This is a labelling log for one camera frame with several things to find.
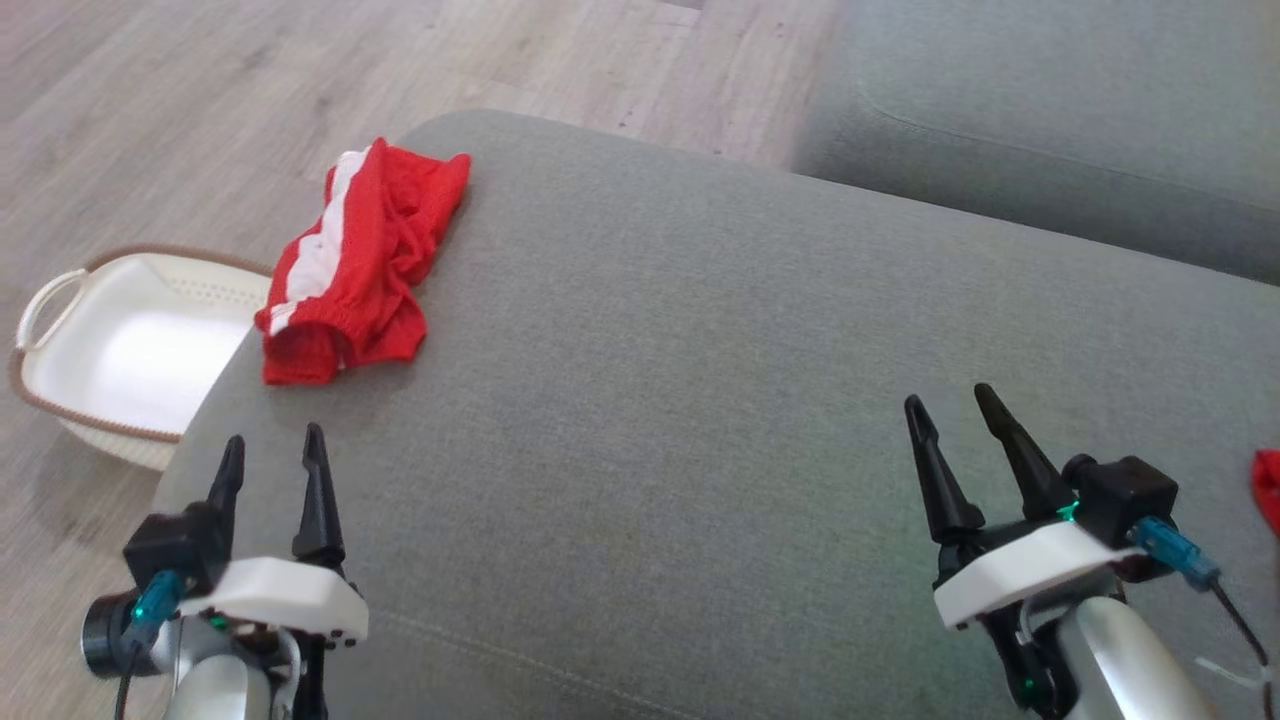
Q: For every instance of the grey fabric sofa seat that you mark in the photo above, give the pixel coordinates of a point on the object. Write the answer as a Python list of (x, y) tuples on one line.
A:
[(700, 450)]

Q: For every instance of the red shorts with white stripe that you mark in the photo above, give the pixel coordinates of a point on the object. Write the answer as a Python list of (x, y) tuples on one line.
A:
[(370, 270)]

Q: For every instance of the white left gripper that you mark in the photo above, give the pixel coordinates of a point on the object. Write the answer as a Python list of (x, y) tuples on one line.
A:
[(290, 595)]

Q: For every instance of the grey fabric sofa cushion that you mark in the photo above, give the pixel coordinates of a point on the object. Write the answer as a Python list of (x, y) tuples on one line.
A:
[(1050, 110)]

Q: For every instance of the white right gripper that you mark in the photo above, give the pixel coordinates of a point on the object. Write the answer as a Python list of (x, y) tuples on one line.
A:
[(1020, 570)]

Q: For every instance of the red Bulls jersey shirt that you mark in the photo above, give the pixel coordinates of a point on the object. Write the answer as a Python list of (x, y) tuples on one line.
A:
[(1268, 490)]

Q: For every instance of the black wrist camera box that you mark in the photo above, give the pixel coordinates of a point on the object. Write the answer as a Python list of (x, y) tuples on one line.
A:
[(1125, 495), (175, 545)]

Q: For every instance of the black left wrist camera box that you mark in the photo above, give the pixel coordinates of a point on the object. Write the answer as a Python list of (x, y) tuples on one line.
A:
[(175, 545)]

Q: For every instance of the white laundry basket brown rim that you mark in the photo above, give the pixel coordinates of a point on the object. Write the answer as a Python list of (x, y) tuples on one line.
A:
[(130, 350)]

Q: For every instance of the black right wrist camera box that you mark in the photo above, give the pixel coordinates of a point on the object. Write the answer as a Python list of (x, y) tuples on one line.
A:
[(1125, 495)]

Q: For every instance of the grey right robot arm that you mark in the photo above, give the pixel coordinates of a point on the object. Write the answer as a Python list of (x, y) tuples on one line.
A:
[(1130, 670)]

